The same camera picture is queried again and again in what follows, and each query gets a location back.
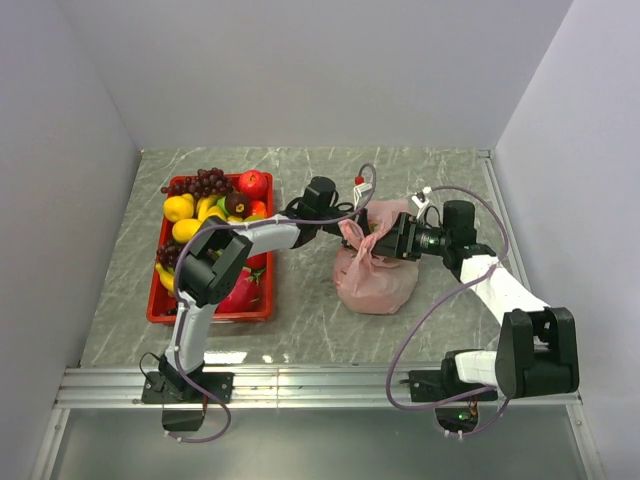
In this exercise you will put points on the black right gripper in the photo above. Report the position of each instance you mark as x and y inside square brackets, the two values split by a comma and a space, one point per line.
[400, 242]

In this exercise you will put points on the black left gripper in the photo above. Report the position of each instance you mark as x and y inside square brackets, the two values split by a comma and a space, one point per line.
[361, 217]

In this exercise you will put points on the pink plastic bag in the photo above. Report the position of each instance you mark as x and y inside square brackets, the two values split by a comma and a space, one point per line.
[369, 284]

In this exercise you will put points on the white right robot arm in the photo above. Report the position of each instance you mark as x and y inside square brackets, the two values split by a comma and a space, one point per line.
[537, 351]

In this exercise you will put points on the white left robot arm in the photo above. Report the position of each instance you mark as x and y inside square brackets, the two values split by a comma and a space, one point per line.
[212, 262]

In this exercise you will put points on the red fake apple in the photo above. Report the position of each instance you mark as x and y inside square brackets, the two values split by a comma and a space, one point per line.
[254, 184]

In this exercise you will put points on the dark purple fake mangosteen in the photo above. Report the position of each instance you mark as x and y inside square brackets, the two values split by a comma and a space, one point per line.
[237, 204]

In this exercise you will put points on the pink fake dragon fruit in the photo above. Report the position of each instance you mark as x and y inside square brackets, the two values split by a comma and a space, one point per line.
[244, 295]

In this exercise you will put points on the red fake grapes bunch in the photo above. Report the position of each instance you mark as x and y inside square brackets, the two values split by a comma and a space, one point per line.
[204, 183]

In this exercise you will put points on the yellow fake star fruit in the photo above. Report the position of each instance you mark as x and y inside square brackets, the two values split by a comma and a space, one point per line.
[207, 207]

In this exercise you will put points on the yellow fake lemon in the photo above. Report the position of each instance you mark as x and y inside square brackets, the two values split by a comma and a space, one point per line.
[184, 230]
[179, 207]

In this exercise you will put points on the dark purple fake grapes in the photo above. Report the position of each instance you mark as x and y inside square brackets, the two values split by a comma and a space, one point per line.
[168, 253]

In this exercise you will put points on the yellow fake banana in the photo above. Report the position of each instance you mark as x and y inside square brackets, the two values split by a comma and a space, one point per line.
[166, 279]

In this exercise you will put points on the red plastic tray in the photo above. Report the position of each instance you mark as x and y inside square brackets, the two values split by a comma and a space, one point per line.
[160, 302]

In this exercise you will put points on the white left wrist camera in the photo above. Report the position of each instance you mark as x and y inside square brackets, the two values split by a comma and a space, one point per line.
[360, 190]

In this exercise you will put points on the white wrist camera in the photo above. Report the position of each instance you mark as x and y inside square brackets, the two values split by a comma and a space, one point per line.
[360, 190]
[421, 198]

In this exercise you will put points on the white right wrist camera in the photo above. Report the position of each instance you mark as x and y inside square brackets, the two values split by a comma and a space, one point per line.
[421, 198]

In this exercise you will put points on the aluminium mounting rail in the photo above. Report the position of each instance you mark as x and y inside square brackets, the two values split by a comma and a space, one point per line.
[254, 387]

